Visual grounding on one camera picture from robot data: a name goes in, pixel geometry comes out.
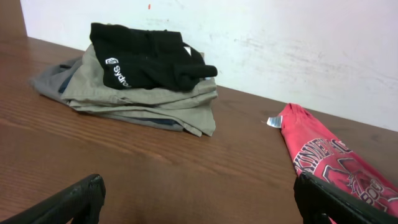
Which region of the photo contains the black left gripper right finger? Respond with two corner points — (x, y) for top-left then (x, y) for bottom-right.
(294, 172), (397, 224)

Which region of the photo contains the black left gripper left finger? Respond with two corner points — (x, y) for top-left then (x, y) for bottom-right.
(1, 174), (106, 224)

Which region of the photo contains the red soccer t-shirt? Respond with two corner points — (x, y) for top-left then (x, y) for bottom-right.
(267, 103), (397, 217)

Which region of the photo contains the grey folded garment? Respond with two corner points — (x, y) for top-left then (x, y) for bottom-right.
(30, 57), (183, 131)

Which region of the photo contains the black folded garment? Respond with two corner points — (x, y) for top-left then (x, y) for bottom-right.
(90, 23), (218, 91)

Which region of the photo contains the khaki folded garment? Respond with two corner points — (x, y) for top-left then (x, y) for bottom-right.
(61, 45), (218, 137)

